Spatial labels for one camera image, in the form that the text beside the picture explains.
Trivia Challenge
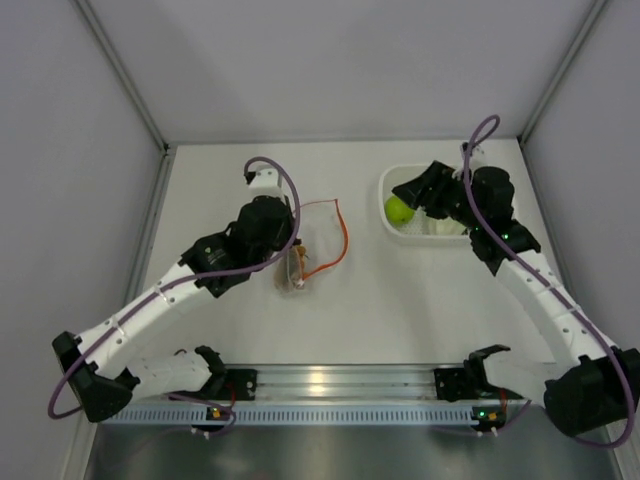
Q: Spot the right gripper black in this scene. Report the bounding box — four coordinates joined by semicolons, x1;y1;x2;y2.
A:
392;162;484;232

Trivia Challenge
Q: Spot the green fake apple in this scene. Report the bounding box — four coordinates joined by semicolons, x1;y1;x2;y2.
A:
384;196;415;226

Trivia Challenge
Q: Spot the green fake lettuce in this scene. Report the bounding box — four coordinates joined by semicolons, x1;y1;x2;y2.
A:
421;213;467;236

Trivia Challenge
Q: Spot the brown fake longan bunch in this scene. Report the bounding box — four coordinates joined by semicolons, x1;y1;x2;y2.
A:
274;244;306;293

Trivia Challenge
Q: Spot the clear zip bag orange seal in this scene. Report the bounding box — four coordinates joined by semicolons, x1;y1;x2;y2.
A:
274;198;350;296

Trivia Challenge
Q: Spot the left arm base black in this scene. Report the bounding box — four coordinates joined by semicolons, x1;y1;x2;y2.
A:
211;368;258;401

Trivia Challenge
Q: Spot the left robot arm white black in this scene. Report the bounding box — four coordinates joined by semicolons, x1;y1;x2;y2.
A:
52;195;300;423

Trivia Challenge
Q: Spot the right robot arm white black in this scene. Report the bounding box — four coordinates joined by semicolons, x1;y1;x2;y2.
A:
391;161;639;437

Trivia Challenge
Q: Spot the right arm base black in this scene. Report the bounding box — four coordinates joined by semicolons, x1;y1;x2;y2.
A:
433;368;476;402

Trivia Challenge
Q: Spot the white perforated plastic basket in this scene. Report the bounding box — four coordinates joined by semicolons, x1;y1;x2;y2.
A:
378;161;520;248

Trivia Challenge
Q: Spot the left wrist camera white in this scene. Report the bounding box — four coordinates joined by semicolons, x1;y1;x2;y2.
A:
245;168;282;198

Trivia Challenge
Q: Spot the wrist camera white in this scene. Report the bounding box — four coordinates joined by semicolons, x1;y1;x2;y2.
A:
245;168;282;198
453;142;487;180

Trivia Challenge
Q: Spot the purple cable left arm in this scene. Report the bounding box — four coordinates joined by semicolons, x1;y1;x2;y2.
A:
47;157;303;420

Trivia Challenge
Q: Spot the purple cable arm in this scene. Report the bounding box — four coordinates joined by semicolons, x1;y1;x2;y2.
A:
47;157;303;420
462;114;634;448

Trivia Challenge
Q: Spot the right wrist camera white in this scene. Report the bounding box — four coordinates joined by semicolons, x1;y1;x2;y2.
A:
453;142;487;180

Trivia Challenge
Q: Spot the aluminium mounting rail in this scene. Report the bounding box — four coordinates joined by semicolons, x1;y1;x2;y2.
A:
139;363;551;404

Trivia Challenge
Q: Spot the slotted grey cable duct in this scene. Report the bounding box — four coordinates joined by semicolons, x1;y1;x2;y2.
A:
106;402;504;426

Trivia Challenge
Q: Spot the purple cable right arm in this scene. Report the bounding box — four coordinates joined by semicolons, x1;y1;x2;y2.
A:
462;114;634;448

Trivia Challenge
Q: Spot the right aluminium frame post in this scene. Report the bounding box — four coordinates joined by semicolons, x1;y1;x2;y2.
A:
517;0;611;147

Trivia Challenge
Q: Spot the aluminium frame post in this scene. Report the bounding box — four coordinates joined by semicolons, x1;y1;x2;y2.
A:
517;0;611;147
70;0;169;152

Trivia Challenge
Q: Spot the left aluminium frame post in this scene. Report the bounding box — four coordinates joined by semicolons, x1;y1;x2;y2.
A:
70;0;169;152

